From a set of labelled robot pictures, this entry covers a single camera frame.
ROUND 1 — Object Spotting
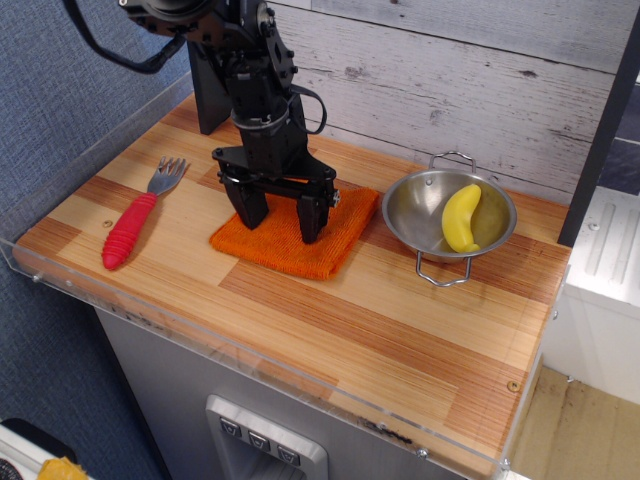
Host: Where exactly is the grey toy fridge cabinet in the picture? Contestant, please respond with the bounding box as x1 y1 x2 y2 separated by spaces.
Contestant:
92 304 471 480

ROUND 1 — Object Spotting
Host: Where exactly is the yellow toy banana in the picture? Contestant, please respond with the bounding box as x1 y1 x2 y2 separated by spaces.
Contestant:
441 184 481 253

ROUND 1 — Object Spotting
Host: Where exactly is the clear acrylic guard rail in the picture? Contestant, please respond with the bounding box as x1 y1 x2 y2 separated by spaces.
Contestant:
1 67 584 478

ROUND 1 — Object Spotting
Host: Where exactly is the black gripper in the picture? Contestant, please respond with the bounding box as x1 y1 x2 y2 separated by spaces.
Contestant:
212 117 340 244

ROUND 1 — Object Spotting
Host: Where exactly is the orange cloth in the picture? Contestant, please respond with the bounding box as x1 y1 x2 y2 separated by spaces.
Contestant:
209 187 379 280

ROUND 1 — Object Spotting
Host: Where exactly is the white toy sink unit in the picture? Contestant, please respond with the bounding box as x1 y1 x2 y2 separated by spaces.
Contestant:
541 187 639 403

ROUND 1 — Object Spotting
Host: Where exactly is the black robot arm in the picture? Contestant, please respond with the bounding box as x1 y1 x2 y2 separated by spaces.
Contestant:
120 1 339 244

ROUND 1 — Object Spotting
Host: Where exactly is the black vertical post left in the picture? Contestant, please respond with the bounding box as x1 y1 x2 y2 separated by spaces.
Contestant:
187 42 232 135

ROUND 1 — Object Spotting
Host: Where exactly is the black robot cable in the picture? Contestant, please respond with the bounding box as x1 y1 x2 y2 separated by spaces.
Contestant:
62 0 329 136

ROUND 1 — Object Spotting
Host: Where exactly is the steel bowl with handles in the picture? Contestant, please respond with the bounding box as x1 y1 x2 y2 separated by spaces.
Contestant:
382 151 517 288

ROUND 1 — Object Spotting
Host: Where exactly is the silver dispenser panel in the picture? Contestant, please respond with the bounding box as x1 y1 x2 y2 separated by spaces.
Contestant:
206 394 329 479

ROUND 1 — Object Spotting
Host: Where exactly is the black vertical post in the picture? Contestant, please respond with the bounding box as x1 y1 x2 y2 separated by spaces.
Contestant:
187 42 232 135
557 12 639 247

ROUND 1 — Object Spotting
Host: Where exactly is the yellow object bottom left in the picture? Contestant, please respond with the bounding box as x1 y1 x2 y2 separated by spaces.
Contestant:
36 457 89 480

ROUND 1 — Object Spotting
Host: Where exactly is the fork with red handle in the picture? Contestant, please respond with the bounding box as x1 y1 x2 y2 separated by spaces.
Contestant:
101 157 188 270

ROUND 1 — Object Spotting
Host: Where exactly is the black vertical post right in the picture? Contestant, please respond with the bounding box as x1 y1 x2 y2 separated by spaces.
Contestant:
557 12 639 247

